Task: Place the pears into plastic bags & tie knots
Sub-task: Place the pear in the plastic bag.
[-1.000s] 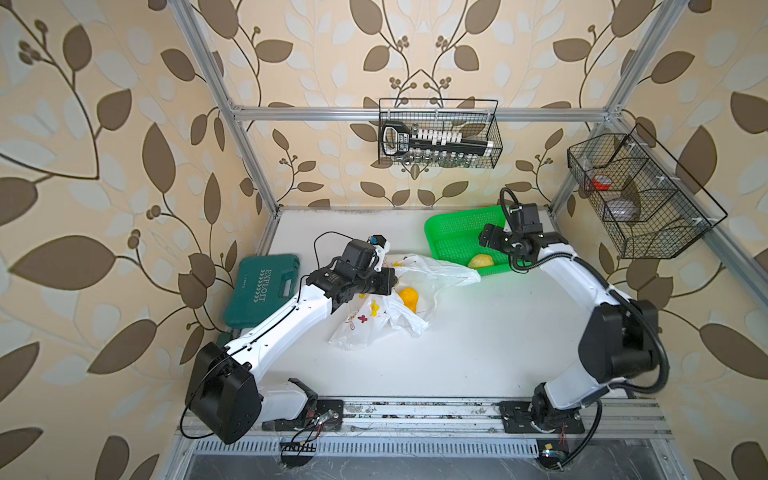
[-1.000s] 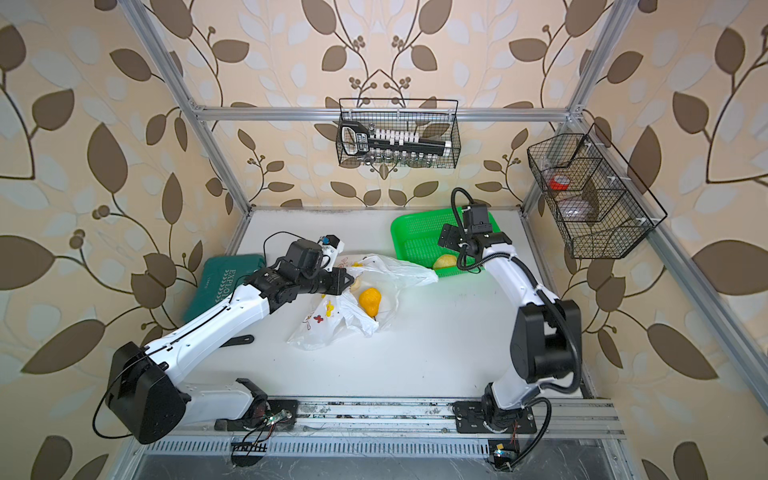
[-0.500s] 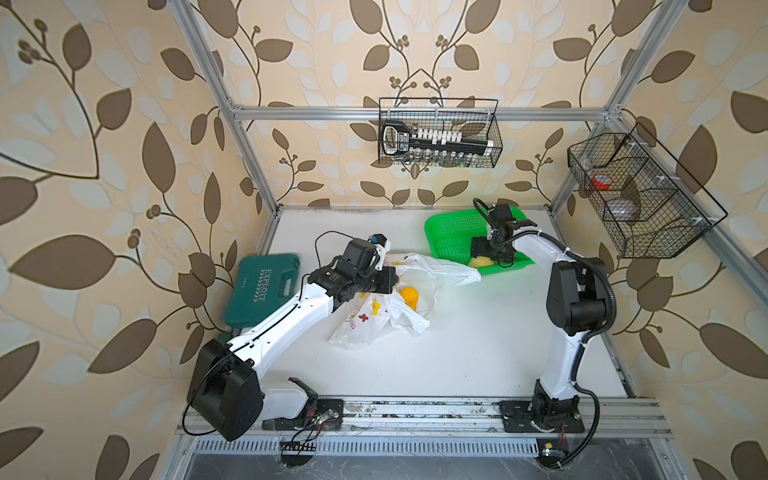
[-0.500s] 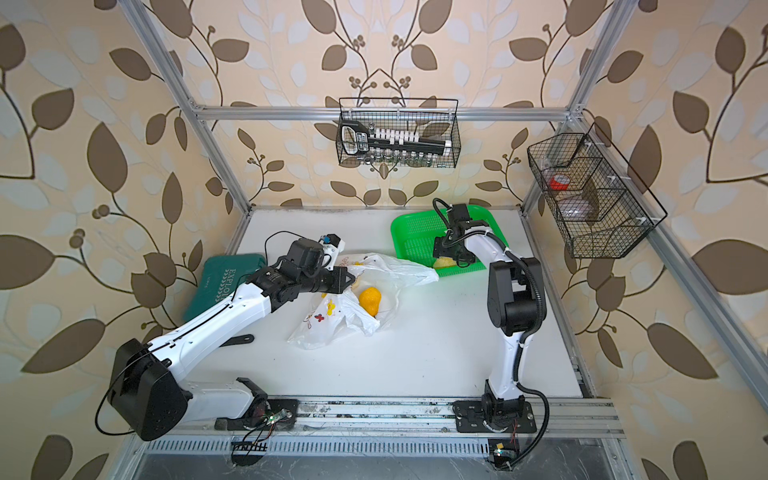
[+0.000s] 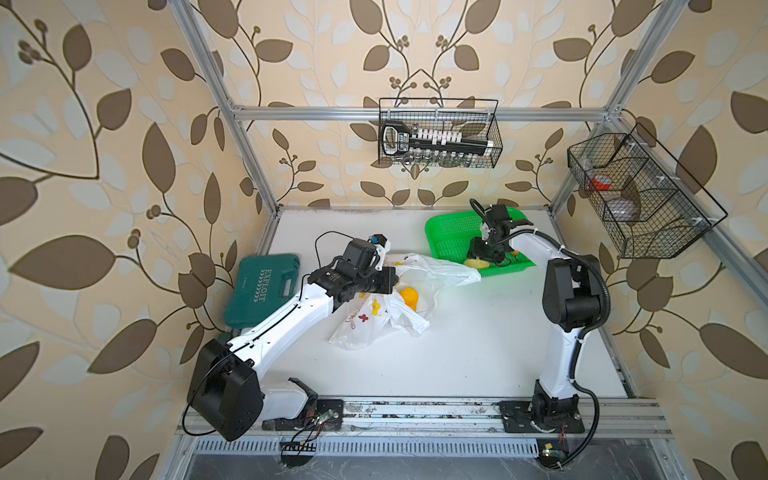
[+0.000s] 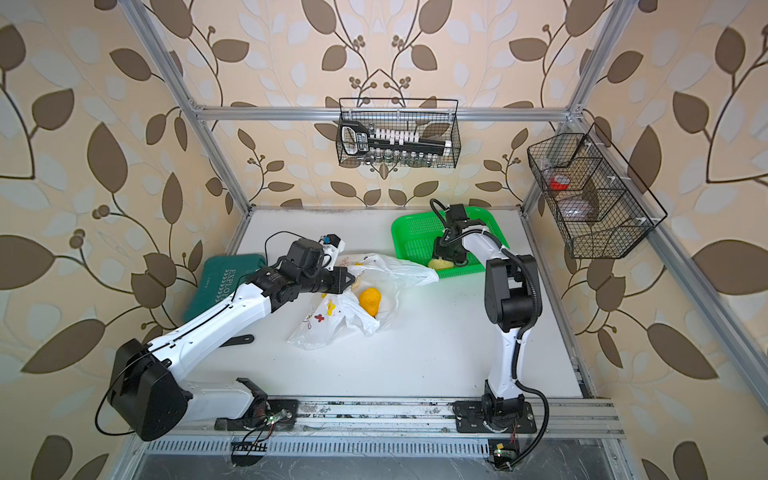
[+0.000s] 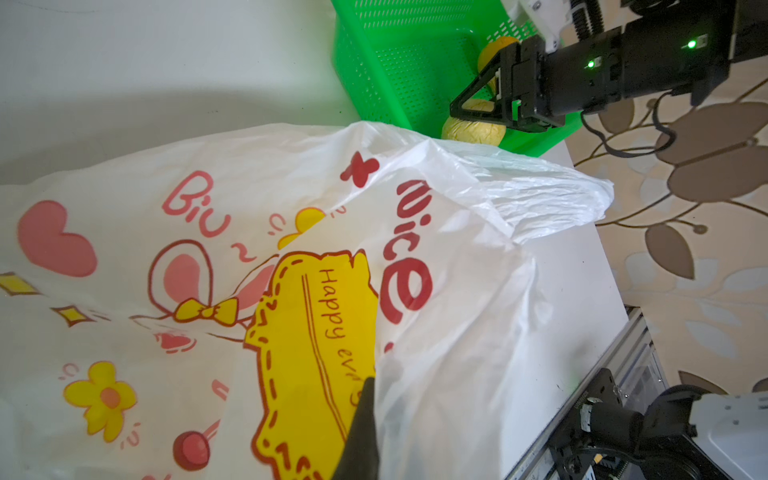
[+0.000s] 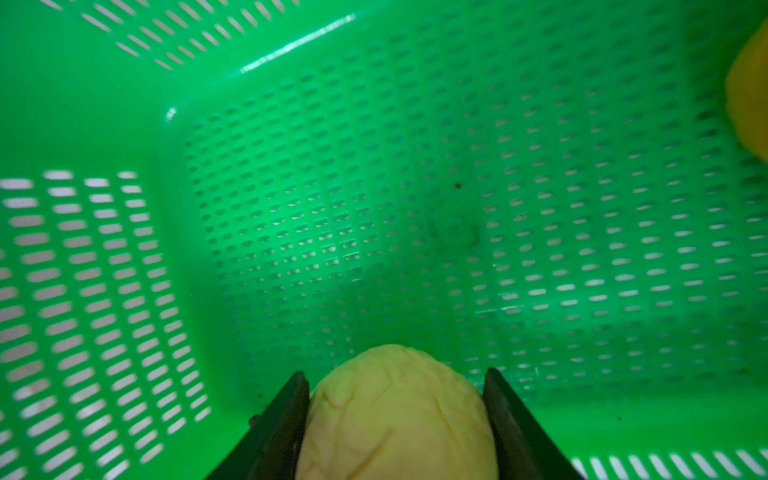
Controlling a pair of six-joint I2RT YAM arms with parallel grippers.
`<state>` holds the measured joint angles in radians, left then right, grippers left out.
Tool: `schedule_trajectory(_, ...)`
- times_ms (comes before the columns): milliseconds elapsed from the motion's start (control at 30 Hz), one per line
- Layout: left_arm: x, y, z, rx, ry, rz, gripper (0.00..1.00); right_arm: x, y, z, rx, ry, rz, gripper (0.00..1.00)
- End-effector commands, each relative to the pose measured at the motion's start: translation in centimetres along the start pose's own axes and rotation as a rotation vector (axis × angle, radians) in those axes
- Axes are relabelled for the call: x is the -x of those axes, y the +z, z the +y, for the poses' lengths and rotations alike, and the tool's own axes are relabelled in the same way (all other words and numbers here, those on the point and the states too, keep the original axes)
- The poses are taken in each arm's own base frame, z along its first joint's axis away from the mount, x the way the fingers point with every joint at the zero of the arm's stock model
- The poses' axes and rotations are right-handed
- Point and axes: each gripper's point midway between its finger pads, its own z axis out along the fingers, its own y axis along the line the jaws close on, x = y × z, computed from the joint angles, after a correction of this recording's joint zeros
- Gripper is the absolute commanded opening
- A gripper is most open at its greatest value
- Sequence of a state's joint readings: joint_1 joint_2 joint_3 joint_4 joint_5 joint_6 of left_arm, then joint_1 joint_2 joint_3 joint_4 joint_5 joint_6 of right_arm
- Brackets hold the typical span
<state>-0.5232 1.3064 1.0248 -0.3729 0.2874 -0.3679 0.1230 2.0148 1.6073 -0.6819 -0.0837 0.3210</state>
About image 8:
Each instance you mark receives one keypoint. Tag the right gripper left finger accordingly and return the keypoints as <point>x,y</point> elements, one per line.
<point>271,447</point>

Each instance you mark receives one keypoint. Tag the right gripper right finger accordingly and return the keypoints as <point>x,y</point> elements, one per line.
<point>524,450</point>

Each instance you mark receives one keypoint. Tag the yellow-green pear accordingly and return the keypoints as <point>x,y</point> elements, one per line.
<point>394,412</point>

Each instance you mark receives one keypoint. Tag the green plastic basket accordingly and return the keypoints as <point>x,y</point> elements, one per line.
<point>201,198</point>

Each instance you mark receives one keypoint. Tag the orange pear right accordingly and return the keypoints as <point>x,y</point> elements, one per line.
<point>746,94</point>

